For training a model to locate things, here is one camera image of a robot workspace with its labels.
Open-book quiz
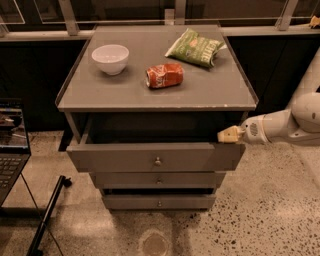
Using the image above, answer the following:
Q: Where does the grey top drawer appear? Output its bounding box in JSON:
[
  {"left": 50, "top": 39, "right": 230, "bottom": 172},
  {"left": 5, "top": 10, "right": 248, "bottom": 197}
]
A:
[{"left": 67, "top": 117, "right": 245, "bottom": 173}]

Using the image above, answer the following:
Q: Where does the grey drawer cabinet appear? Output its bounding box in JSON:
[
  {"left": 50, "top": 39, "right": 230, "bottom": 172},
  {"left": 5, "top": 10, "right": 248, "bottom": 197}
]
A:
[{"left": 56, "top": 25, "right": 257, "bottom": 198}]

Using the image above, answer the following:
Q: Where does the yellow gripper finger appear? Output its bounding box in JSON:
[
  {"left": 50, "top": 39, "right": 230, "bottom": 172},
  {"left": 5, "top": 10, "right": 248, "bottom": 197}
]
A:
[
  {"left": 218, "top": 135, "right": 242, "bottom": 144},
  {"left": 218, "top": 125, "right": 245, "bottom": 137}
]

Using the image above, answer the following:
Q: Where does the green chip bag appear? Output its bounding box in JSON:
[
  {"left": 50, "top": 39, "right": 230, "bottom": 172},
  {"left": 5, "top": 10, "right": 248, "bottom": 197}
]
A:
[{"left": 165, "top": 28, "right": 225, "bottom": 68}]

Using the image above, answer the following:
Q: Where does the white ceramic bowl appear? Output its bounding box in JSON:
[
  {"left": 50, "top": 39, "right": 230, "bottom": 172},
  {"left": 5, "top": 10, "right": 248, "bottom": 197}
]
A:
[{"left": 91, "top": 44, "right": 129, "bottom": 75}]

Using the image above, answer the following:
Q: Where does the grey middle drawer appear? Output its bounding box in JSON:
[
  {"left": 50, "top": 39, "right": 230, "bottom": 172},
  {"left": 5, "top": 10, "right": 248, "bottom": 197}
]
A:
[{"left": 90, "top": 172, "right": 226, "bottom": 189}]

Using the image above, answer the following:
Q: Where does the metal railing frame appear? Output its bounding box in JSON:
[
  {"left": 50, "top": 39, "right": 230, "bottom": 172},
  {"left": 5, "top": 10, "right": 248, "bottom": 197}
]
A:
[{"left": 0, "top": 0, "right": 320, "bottom": 41}]

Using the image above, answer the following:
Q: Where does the grey drawer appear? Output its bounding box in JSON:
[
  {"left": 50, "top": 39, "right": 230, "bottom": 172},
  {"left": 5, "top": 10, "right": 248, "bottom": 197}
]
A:
[
  {"left": 103, "top": 194, "right": 216, "bottom": 210},
  {"left": 67, "top": 117, "right": 245, "bottom": 173},
  {"left": 90, "top": 172, "right": 226, "bottom": 189}
]

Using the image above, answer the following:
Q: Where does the small yellow object on ledge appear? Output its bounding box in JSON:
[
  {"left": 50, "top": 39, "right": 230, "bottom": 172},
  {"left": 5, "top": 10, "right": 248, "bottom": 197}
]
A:
[{"left": 309, "top": 16, "right": 320, "bottom": 28}]

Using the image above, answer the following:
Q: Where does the crushed orange soda can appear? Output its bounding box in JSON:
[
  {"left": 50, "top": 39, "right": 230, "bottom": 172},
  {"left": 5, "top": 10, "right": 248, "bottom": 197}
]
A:
[{"left": 146, "top": 63, "right": 184, "bottom": 89}]

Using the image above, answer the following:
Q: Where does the black stand leg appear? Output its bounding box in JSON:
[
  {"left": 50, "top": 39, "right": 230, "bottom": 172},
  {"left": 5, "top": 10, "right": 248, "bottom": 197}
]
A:
[{"left": 26, "top": 175, "right": 72, "bottom": 256}]

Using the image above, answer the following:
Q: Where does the grey bottom drawer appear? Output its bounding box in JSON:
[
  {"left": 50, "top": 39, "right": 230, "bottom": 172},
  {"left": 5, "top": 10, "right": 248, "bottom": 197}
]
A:
[{"left": 103, "top": 194, "right": 216, "bottom": 210}]

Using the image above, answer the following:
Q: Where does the black laptop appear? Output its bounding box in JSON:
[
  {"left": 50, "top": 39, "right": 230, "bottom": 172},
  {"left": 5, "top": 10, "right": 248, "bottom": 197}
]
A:
[{"left": 0, "top": 98, "right": 31, "bottom": 206}]

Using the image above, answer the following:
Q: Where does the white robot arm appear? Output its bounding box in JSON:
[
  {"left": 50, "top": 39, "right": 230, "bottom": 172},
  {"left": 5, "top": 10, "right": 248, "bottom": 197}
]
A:
[{"left": 217, "top": 49, "right": 320, "bottom": 146}]

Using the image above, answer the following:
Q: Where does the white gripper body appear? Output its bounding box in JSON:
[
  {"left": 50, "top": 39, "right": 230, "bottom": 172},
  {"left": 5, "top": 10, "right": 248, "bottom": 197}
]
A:
[{"left": 241, "top": 115, "right": 268, "bottom": 144}]

